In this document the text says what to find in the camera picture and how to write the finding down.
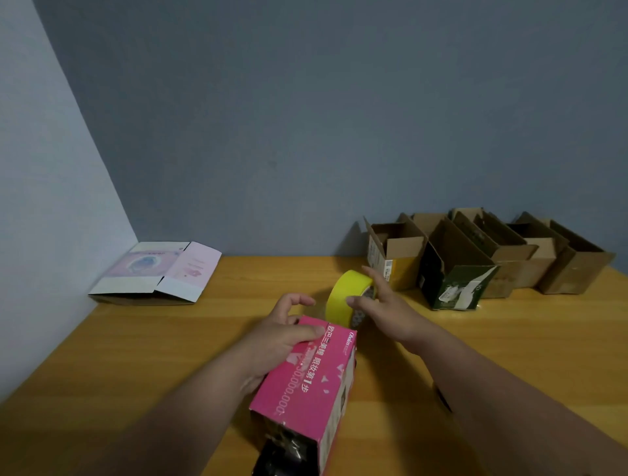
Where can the person's right forearm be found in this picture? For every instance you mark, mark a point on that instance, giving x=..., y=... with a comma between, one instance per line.
x=505, y=412

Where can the person's left forearm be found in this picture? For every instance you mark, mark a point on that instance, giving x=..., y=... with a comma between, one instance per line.
x=181, y=421

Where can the brown cardboard box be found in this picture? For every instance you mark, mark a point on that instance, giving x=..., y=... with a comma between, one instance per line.
x=505, y=260
x=576, y=267
x=539, y=267

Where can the person's right thumb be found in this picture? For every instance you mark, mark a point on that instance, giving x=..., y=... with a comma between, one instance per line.
x=360, y=302

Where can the person's left thumb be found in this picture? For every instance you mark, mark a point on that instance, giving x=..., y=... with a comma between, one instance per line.
x=310, y=334

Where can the pink cardboard box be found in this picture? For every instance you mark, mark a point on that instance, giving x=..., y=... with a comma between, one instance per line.
x=309, y=392

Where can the dark green cardboard box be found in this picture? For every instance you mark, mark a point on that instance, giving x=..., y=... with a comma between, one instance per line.
x=454, y=279

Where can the flattened pink white carton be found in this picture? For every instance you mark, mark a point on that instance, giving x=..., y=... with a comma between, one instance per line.
x=157, y=272

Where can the person's right hand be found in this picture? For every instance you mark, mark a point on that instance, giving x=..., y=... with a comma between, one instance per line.
x=395, y=318

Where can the person's left hand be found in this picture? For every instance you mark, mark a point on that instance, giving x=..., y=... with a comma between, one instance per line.
x=267, y=345

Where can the brown box with yellow side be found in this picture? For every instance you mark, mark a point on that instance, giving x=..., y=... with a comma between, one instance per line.
x=405, y=267

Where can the yellow tape roll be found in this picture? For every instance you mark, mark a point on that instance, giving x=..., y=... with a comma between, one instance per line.
x=343, y=294

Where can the black shiny packet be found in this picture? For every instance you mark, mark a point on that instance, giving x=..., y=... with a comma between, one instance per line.
x=287, y=453

